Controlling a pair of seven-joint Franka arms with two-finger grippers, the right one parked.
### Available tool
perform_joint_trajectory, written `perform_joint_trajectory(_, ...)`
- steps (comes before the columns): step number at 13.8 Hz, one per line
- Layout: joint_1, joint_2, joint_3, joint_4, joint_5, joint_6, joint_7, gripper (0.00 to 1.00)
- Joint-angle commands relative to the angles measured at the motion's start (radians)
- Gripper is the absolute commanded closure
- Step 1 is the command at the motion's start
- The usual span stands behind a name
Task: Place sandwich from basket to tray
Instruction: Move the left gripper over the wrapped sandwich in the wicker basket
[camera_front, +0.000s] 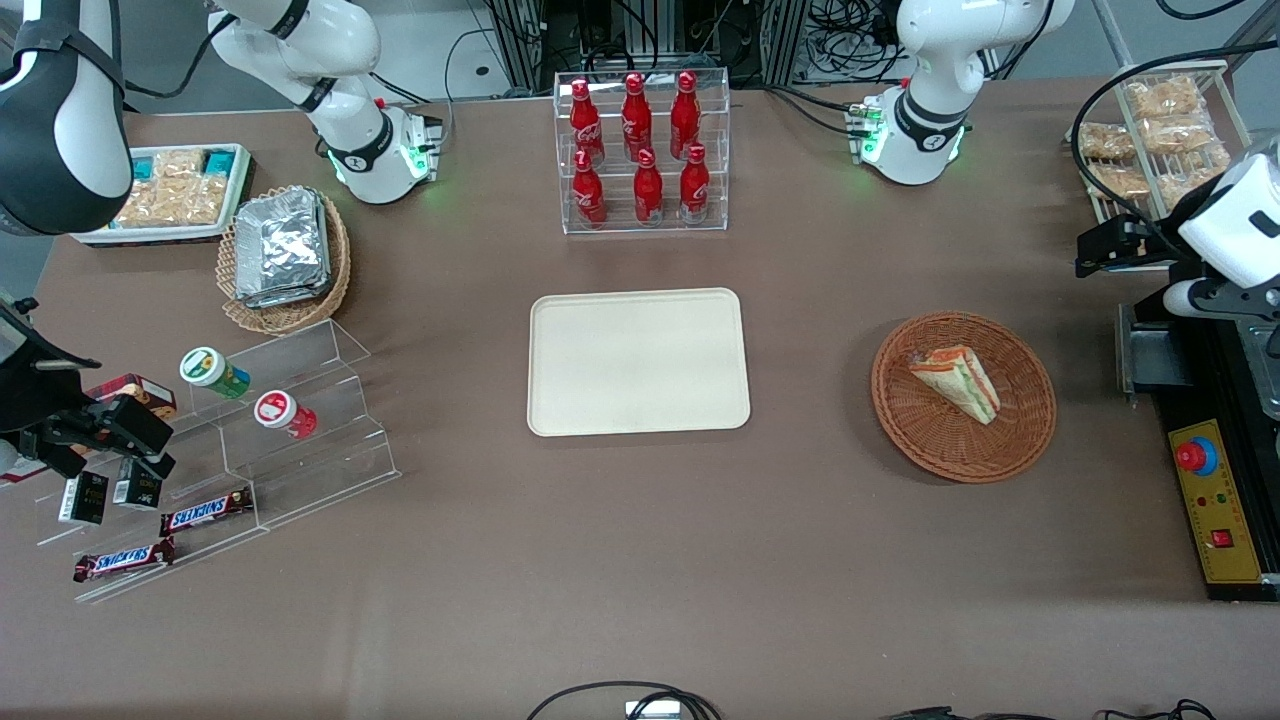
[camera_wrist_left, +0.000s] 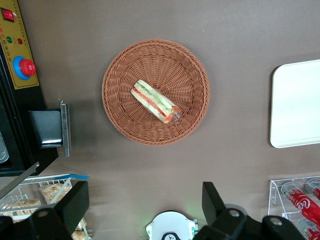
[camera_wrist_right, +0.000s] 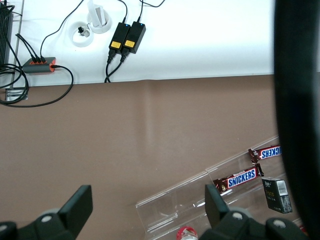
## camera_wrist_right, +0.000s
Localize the black power adapter yellow label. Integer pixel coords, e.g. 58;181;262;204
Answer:
109;22;131;52
122;21;147;55

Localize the black USB cable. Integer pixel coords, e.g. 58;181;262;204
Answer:
17;33;42;63
15;33;38;63

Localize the silver metal bracket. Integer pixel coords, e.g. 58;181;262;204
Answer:
4;87;29;102

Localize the thin black adapter output cable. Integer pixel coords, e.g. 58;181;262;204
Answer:
136;0;166;24
118;0;129;24

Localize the brown table mat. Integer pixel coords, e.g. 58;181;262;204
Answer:
0;74;305;240

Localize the black adapter mains cable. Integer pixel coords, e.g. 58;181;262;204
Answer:
103;49;116;84
105;51;127;84

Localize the small black barcode box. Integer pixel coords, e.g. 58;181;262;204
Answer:
261;176;293;215

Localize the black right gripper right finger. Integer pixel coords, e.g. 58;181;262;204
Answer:
196;184;310;240

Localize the long black hub cable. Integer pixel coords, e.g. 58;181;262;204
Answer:
39;0;85;59

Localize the black finned computer box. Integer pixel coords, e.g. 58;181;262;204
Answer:
0;4;15;66

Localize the Snickers chocolate bar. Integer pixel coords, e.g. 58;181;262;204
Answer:
247;144;283;162
212;163;265;194

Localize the grey orange USB hub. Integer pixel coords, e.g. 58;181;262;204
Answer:
21;56;57;75

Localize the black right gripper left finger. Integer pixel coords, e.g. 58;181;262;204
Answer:
0;184;94;240

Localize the black hub power cable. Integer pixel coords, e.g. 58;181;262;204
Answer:
0;64;75;109

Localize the clear acrylic display stand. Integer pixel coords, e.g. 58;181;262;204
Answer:
135;135;305;236

